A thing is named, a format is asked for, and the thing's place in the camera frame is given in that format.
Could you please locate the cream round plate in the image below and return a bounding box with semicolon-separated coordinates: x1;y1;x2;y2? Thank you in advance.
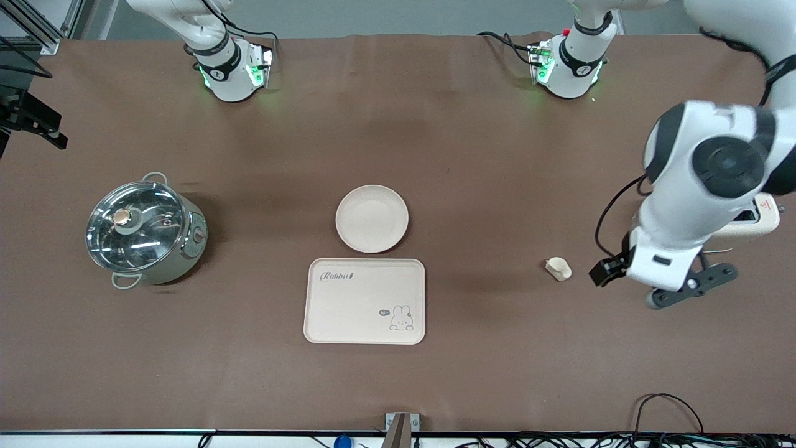
335;185;409;254

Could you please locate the metal base connector plate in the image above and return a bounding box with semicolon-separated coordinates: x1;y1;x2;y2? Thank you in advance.
248;42;275;89
529;40;555;86

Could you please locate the cream two-slot toaster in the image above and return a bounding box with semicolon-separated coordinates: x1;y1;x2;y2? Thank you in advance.
709;193;782;246

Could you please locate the glass pot lid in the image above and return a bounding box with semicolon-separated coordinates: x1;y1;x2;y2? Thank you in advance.
86;182;189;273

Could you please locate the grey-green electric cooking pot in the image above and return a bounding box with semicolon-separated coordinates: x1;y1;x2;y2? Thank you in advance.
86;172;209;291

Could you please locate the brown table mat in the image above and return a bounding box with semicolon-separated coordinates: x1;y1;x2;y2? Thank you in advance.
0;32;796;434

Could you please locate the cream rabbit print tray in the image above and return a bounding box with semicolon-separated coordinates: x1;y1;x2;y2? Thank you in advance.
303;258;426;345

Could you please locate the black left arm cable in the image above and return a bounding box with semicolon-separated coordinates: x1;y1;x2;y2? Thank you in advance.
595;28;775;262

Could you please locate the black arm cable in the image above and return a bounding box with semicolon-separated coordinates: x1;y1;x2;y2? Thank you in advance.
595;28;775;262
0;36;54;79

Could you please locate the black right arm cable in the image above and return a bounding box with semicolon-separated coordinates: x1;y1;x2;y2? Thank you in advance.
0;36;54;79

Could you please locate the aluminium frame profile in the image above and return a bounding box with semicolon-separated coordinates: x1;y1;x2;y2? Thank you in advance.
0;0;88;57

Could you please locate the black looped cable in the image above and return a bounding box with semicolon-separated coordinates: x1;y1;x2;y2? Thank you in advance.
634;393;705;436

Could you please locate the black cable bundle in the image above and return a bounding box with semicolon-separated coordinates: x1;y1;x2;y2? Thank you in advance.
504;431;796;448

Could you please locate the black base cable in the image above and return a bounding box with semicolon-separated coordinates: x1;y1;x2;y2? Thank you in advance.
211;0;279;47
478;31;537;64

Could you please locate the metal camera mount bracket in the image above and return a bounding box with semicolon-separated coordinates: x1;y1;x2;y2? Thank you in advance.
384;412;421;448

